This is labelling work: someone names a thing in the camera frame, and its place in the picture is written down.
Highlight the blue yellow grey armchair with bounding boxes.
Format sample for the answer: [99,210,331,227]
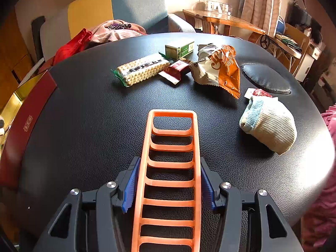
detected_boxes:
[40,0,195,60]

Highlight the cracker pack green ends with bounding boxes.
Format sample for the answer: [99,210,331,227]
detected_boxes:
[112,53,170,87]

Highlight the small red snack packet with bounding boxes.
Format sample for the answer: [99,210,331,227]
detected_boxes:
[159,59,191,85]

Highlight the green cream small box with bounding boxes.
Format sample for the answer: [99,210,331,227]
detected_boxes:
[165,42,194,60]

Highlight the small red white wrapper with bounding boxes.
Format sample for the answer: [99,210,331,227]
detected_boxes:
[244,88,278,102]

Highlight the black oval table cushion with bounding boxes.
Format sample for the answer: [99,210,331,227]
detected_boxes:
[241,64,291,95]

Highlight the pink bed cover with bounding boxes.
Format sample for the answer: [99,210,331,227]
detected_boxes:
[301,105,335,251]

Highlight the pink cloth with beads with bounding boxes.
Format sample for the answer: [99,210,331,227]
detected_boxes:
[90,19,147,44]

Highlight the clear acrylic organizer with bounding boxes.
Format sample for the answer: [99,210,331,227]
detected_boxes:
[203,0,232,16]

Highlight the cream sock with blue cuff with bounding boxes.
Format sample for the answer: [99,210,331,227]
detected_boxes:
[239,96,297,155]

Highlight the white folding chair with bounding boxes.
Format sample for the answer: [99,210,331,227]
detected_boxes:
[260,23,310,76]

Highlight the orange plastic ladder rack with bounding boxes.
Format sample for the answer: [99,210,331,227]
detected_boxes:
[131,109,202,251]

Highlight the orange white snack bag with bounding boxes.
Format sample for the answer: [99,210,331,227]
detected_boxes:
[189,44,240,99]

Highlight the red cloth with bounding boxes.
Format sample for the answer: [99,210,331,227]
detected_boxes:
[52,29,92,66]

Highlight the wooden side table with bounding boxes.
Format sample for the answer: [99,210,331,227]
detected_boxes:
[183,9,265,35]

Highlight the pink striped curtain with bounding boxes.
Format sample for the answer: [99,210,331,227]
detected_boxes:
[241,0,282,37]

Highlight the red gold storage box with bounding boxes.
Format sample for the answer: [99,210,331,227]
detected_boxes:
[1,71,57,189]

